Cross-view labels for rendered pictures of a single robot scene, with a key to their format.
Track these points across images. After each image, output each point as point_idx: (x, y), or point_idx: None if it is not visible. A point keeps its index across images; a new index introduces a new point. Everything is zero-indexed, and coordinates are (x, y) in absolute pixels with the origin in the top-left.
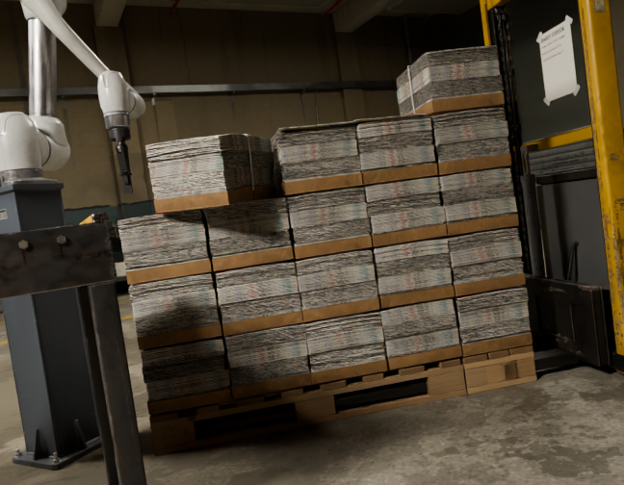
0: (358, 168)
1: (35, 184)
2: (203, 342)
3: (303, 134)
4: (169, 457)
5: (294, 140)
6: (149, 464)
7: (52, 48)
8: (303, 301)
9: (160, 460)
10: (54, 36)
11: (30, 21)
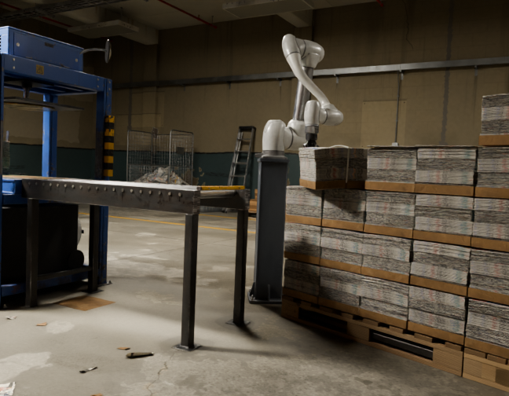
0: (414, 180)
1: (272, 159)
2: (310, 265)
3: (382, 151)
4: (283, 319)
5: (376, 154)
6: (272, 317)
7: None
8: (364, 261)
9: (278, 318)
10: (309, 75)
11: None
